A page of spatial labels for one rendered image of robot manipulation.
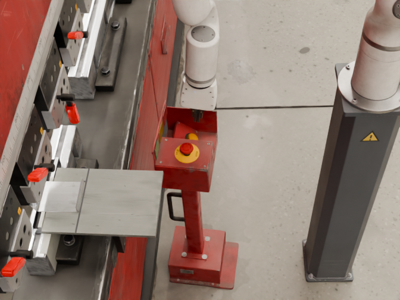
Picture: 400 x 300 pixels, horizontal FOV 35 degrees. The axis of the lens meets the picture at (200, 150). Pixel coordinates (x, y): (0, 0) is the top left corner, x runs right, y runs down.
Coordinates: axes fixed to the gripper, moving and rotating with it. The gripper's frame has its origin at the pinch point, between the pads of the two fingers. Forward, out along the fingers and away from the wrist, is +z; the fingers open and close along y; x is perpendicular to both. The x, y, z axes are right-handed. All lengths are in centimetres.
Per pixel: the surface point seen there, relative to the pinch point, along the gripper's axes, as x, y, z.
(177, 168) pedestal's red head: -15.0, -3.4, 7.3
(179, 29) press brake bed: 122, -24, 82
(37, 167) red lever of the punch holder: -48, -28, -34
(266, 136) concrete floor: 61, 26, 82
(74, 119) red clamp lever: -27.9, -26.2, -25.1
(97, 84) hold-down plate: 2.9, -30.1, -3.5
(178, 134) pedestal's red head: -0.2, -5.3, 10.6
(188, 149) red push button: -10.7, -0.9, 3.5
